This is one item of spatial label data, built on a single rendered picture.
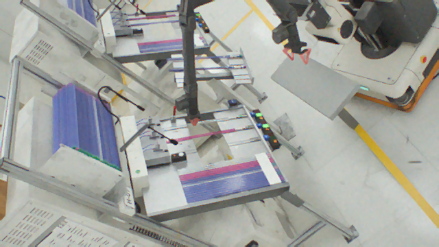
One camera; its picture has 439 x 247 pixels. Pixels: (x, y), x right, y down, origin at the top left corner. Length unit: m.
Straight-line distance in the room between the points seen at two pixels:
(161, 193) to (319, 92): 1.07
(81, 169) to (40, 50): 1.37
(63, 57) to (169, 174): 1.30
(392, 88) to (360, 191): 0.66
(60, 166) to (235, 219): 1.04
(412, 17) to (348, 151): 0.93
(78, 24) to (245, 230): 1.77
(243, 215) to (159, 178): 0.54
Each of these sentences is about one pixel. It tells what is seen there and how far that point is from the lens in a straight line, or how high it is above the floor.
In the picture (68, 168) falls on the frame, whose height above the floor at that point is 1.62.
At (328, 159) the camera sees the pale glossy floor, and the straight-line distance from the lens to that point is 3.00.
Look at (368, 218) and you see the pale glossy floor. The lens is 2.73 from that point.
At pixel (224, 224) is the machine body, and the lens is 2.47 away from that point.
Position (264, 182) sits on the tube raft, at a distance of 2.15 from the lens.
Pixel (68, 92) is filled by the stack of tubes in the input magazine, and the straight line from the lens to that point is 2.20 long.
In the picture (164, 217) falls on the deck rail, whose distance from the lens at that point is 2.03.
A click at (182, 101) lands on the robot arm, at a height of 1.14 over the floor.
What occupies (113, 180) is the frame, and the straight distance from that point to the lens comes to 1.95.
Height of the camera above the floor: 2.40
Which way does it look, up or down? 39 degrees down
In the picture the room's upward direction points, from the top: 55 degrees counter-clockwise
